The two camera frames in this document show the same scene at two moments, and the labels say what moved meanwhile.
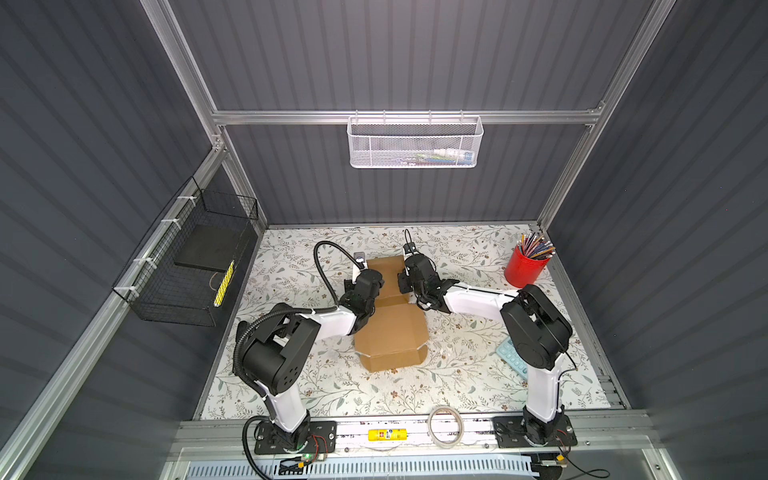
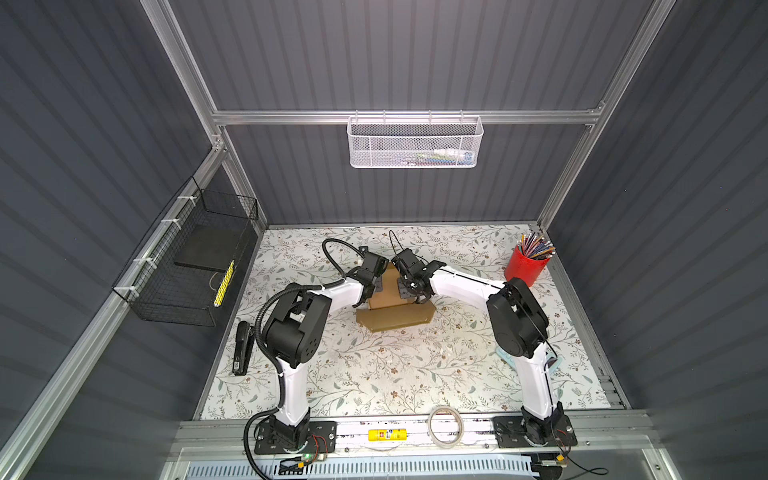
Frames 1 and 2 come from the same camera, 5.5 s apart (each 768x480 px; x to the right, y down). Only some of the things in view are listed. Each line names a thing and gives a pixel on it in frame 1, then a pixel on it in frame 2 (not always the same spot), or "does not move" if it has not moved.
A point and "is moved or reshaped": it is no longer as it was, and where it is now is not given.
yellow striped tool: (224, 284) does not move
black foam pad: (210, 246) does not move
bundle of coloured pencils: (534, 246) does not move
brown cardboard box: (398, 329) is moved or reshaped
